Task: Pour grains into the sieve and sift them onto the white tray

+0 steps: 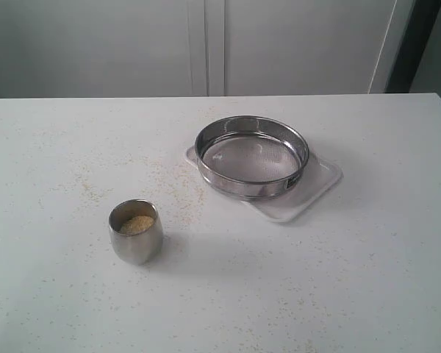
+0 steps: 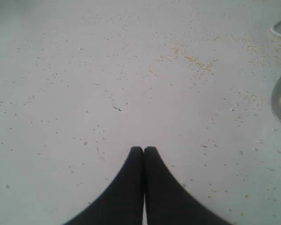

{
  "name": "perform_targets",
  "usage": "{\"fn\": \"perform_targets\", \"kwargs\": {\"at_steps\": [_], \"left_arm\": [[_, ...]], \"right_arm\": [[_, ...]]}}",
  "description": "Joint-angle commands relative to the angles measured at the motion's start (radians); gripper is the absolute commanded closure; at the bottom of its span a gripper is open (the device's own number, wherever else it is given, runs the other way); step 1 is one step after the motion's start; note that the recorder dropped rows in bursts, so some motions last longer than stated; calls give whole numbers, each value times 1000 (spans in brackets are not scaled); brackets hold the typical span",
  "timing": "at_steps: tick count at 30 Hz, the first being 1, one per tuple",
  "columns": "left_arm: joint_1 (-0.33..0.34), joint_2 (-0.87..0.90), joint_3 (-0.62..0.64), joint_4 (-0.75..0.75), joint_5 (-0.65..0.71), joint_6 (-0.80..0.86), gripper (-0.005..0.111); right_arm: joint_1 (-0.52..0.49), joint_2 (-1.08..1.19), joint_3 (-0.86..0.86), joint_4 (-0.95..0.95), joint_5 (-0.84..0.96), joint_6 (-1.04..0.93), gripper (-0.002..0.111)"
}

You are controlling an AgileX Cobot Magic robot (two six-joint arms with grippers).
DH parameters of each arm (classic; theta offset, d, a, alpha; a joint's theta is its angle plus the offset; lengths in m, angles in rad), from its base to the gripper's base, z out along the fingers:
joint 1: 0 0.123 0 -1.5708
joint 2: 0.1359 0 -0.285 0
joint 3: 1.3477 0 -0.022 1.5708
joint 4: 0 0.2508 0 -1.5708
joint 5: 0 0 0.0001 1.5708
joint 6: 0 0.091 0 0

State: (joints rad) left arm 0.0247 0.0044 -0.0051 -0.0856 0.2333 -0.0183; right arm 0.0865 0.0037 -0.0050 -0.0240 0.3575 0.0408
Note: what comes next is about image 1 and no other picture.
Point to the yellow millet grains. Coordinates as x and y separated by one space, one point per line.
137 224

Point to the white cabinet doors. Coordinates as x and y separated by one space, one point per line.
197 48

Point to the stainless steel cup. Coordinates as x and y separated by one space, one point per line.
141 246

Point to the white plastic tray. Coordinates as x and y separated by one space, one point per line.
319 176

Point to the round stainless steel sieve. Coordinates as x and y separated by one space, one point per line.
234 130

